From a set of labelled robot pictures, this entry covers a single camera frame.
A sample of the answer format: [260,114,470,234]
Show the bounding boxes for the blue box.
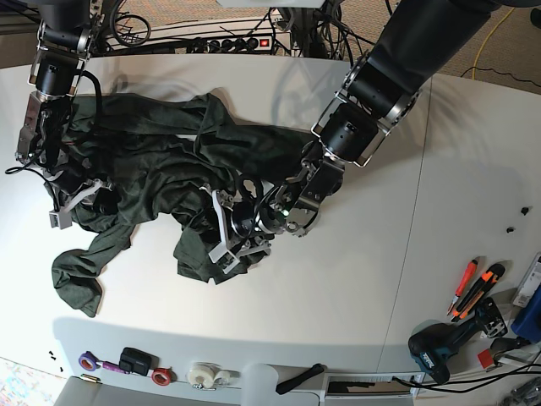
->
[511,288,541,343]

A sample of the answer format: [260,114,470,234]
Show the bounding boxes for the red square tag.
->
[478,348,495,370]

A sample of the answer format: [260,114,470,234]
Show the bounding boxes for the dark green t-shirt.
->
[52,93,312,317]

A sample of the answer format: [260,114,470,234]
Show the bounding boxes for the black robot arm, image right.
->
[208,1,503,274]

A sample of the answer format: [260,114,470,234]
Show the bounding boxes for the red tape roll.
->
[151,368,172,387]

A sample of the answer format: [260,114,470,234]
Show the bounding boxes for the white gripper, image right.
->
[199,184,271,274]

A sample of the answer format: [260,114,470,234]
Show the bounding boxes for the teal black cordless drill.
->
[407,298,508,385]

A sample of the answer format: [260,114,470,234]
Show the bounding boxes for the yellow cable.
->
[472,6,516,80]

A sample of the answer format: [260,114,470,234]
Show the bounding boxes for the white plastic cup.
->
[240,364,278,406]

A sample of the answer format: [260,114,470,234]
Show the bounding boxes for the black power strip red switch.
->
[185,36,271,55]

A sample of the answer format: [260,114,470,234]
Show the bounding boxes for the black robot arm, image left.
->
[5,1,149,229]

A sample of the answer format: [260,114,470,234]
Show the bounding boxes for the orange black utility knife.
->
[451,263,505,322]

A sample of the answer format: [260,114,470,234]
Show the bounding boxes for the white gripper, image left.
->
[44,171,112,229]

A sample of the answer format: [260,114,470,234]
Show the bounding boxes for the black action camera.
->
[118,347,153,376]

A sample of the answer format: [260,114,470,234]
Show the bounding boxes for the purple tape roll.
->
[78,351,99,371]

